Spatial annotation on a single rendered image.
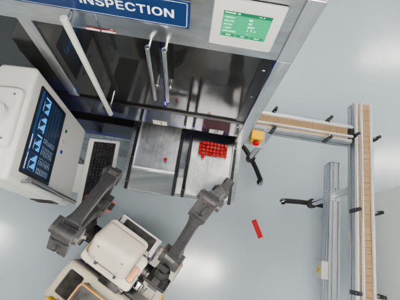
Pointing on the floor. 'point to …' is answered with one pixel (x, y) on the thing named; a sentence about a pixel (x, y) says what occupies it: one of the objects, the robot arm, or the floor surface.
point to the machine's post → (283, 63)
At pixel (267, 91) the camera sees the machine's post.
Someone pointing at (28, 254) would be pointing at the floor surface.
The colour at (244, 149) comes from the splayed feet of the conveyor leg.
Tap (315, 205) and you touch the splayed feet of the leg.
